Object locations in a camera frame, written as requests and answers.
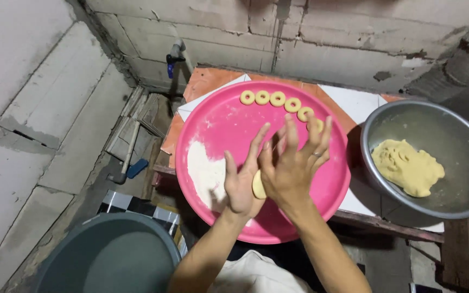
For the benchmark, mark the row of dough rings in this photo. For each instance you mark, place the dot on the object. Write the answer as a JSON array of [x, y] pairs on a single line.
[[277, 99]]

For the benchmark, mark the grey plastic pipe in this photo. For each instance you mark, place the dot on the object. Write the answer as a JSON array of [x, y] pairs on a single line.
[[128, 156]]

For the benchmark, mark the person's white shirt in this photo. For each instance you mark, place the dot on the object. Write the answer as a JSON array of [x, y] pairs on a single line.
[[255, 274]]

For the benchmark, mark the grey plastic bucket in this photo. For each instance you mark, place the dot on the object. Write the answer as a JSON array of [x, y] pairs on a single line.
[[108, 256]]

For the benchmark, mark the heap of wooden planks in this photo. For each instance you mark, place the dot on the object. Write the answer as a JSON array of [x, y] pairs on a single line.
[[145, 118]]

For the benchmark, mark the round metal bowl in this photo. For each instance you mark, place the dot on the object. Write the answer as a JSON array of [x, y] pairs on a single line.
[[458, 134]]

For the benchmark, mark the black and white checkered tiles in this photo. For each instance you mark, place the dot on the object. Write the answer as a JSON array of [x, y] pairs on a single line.
[[136, 205]]

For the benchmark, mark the white flour pile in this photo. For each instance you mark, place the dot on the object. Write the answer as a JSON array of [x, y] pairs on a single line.
[[204, 171]]

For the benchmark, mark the person's left hand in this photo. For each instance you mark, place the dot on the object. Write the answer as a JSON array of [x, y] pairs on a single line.
[[238, 191]]

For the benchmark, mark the person's right hand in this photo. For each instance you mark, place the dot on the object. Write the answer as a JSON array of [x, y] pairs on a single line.
[[289, 179]]

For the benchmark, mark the round pink plastic tray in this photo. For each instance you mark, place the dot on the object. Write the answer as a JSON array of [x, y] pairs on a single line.
[[234, 122]]

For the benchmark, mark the tiled wooden table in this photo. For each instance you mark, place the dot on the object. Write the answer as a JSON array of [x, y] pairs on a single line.
[[352, 105]]

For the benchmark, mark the yellow dough lump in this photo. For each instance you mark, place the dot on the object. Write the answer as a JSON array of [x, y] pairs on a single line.
[[407, 169]]

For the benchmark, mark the pale yellow dough piece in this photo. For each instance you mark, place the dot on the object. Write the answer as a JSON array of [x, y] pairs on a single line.
[[258, 188]]

